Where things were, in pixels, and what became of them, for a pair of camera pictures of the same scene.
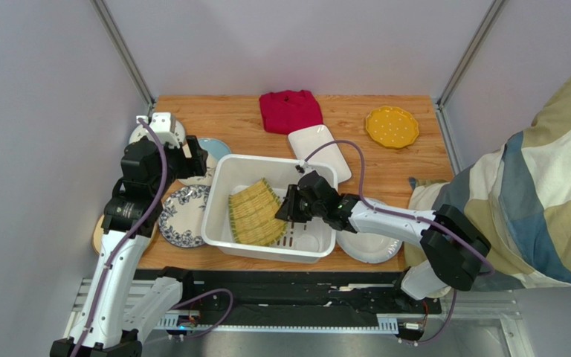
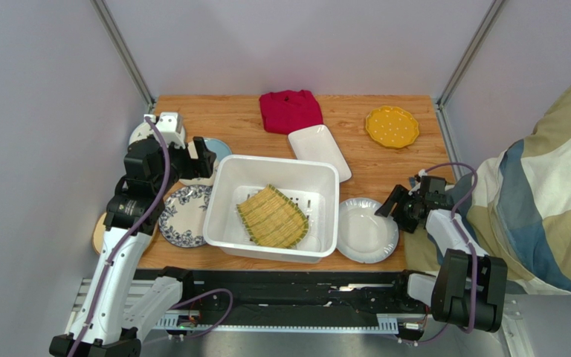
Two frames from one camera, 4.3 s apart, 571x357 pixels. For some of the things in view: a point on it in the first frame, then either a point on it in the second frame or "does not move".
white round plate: (369, 248) does not move
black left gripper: (197, 164) does not move
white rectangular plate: (305, 140) does not move
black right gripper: (292, 204) -> (403, 208)
